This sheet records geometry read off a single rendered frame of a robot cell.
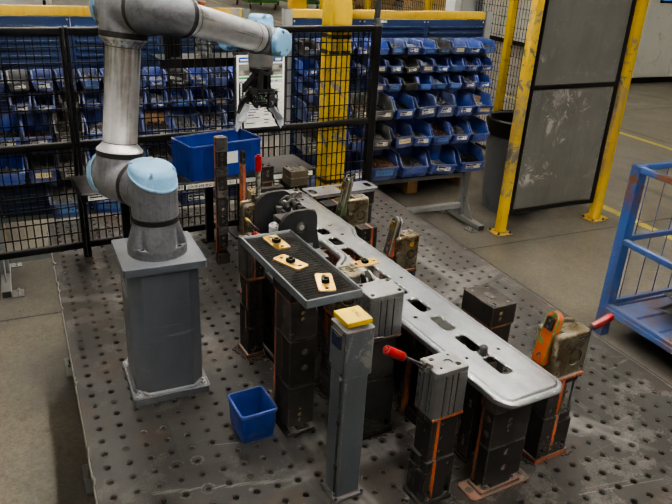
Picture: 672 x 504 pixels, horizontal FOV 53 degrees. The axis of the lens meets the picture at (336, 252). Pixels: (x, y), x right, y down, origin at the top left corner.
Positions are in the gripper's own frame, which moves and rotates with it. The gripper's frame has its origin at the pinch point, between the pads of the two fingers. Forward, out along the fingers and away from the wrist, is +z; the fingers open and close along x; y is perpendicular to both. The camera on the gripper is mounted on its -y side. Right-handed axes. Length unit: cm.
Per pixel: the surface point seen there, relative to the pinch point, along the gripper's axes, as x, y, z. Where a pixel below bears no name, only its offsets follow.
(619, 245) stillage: 201, -6, 77
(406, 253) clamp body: 31, 43, 31
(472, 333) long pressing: 17, 92, 29
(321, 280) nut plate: -19, 81, 13
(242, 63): 17, -54, -12
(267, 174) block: 15.2, -26.7, 24.6
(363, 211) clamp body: 36.9, 8.0, 30.2
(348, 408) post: -21, 98, 34
